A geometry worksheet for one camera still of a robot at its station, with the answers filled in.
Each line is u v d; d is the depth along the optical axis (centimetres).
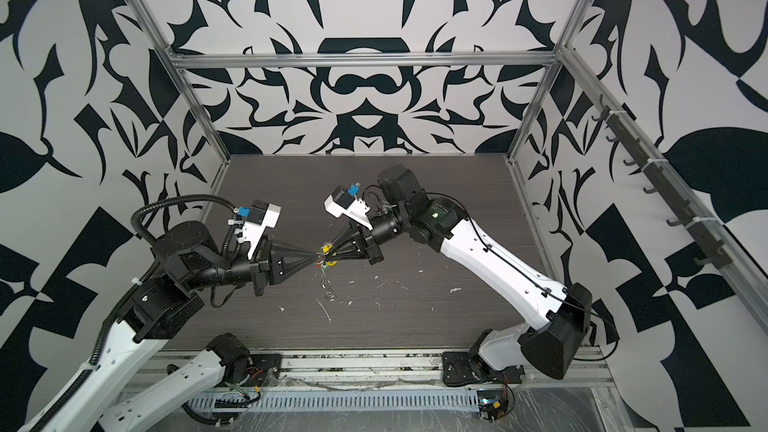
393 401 71
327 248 55
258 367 74
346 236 55
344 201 50
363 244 53
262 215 48
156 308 43
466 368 75
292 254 54
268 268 48
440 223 48
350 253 57
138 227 40
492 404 71
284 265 54
